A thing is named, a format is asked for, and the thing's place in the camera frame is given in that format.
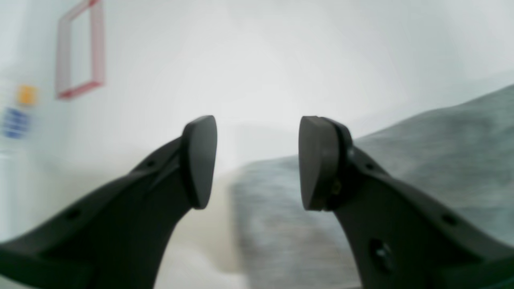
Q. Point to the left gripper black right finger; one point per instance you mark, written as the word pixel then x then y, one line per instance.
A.
pixel 400 237

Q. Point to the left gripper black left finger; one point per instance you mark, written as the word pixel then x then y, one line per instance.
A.
pixel 115 237

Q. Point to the grey t-shirt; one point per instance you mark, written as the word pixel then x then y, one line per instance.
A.
pixel 462 156

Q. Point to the red warning triangle sticker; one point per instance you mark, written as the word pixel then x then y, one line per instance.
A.
pixel 80 62

